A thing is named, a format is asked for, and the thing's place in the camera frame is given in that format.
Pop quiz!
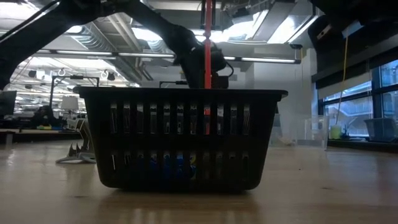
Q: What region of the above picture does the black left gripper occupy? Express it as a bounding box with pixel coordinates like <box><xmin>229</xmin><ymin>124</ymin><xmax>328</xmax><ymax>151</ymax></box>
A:
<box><xmin>172</xmin><ymin>26</ymin><xmax>231</xmax><ymax>90</ymax></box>

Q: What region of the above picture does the black slotted plastic basket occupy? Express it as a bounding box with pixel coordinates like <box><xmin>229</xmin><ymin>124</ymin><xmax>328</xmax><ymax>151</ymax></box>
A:
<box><xmin>73</xmin><ymin>86</ymin><xmax>289</xmax><ymax>192</ymax></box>

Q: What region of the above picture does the blue mini stapler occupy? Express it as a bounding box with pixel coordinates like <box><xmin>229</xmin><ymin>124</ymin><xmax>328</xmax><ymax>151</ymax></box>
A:
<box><xmin>135</xmin><ymin>152</ymin><xmax>191</xmax><ymax>182</ymax></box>

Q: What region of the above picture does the black bar stand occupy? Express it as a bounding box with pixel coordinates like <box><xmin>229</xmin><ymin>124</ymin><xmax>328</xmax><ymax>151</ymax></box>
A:
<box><xmin>159</xmin><ymin>80</ymin><xmax>189</xmax><ymax>90</ymax></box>

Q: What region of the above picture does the red desk lamp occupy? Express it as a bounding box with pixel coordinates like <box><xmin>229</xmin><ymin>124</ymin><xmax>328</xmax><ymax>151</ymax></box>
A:
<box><xmin>201</xmin><ymin>0</ymin><xmax>215</xmax><ymax>135</ymax></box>

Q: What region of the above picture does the long fluorescent light fixture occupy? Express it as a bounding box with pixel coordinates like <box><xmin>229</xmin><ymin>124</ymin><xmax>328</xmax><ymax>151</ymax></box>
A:
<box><xmin>30</xmin><ymin>49</ymin><xmax>302</xmax><ymax>65</ymax></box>

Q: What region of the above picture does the white lamp shade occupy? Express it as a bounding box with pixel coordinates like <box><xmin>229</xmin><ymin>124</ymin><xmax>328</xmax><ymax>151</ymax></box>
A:
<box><xmin>60</xmin><ymin>95</ymin><xmax>80</xmax><ymax>111</ymax></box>

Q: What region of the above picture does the clear plastic container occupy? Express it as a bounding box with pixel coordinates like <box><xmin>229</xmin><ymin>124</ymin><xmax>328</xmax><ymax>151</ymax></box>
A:
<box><xmin>273</xmin><ymin>113</ymin><xmax>330</xmax><ymax>151</ymax></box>

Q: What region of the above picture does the yellow green cup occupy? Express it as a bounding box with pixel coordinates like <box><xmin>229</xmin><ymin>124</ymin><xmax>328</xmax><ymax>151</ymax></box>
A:
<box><xmin>330</xmin><ymin>124</ymin><xmax>342</xmax><ymax>140</ymax></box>

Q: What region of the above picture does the long office desk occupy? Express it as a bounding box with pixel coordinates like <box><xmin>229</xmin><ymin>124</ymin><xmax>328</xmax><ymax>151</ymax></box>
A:
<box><xmin>0</xmin><ymin>128</ymin><xmax>83</xmax><ymax>144</ymax></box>

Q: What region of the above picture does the black monitor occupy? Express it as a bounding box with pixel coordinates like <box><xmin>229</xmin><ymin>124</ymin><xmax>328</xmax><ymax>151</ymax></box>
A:
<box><xmin>0</xmin><ymin>90</ymin><xmax>17</xmax><ymax>118</ymax></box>

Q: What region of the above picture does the dark window counter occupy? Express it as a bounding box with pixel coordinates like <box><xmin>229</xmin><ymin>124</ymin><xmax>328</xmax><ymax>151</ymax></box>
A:
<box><xmin>328</xmin><ymin>139</ymin><xmax>398</xmax><ymax>154</ymax></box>

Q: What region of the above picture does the dark framed window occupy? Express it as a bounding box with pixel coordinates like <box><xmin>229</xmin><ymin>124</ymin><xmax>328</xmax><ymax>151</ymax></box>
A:
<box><xmin>317</xmin><ymin>58</ymin><xmax>398</xmax><ymax>139</ymax></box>

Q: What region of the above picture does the grey plastic tub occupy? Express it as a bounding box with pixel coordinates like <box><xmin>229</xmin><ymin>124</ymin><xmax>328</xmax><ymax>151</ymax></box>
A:
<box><xmin>364</xmin><ymin>117</ymin><xmax>398</xmax><ymax>143</ymax></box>

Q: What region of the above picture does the grey ceiling duct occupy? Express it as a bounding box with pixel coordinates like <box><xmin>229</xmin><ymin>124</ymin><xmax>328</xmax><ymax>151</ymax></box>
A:
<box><xmin>67</xmin><ymin>12</ymin><xmax>155</xmax><ymax>82</ymax></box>

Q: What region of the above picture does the silver ventilation duct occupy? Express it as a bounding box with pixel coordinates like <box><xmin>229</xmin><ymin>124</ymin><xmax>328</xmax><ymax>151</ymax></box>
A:
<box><xmin>248</xmin><ymin>0</ymin><xmax>321</xmax><ymax>44</ymax></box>

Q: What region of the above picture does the black metal stand frame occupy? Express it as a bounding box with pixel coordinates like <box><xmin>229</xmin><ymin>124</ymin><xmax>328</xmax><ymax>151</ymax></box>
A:
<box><xmin>49</xmin><ymin>75</ymin><xmax>100</xmax><ymax>125</ymax></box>

